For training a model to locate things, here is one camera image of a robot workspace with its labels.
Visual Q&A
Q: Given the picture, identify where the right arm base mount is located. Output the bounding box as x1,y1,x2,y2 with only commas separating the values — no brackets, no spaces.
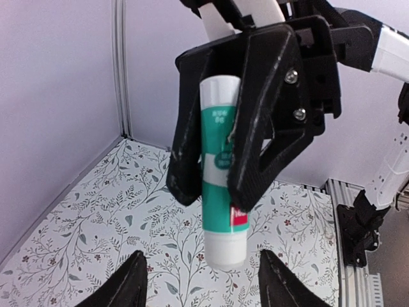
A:
336,189,390,267

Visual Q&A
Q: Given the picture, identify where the right aluminium frame post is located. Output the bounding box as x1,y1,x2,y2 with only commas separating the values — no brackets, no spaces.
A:
111,0,132,139

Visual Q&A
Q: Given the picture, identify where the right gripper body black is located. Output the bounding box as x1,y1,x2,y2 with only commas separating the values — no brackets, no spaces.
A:
175,15,341,139

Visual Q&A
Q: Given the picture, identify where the green white glue stick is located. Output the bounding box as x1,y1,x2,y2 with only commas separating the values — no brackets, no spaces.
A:
199,75,249,271

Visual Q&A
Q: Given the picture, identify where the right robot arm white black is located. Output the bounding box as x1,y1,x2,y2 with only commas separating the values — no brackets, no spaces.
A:
166,1,408,212

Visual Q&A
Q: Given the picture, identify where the aluminium front rail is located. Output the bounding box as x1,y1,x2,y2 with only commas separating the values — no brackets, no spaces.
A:
305,179,389,306

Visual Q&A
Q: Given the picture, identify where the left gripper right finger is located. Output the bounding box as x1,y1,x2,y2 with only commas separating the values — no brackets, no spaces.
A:
258,249,328,307

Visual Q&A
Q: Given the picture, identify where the floral patterned table mat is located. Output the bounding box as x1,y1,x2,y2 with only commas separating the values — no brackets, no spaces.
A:
1,140,339,306

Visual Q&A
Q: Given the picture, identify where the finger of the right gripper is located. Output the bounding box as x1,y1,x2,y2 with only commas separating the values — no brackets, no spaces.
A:
228,24,312,213
166,49,213,207

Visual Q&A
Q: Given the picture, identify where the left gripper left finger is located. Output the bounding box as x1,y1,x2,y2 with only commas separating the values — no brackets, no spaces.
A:
77,250,148,307

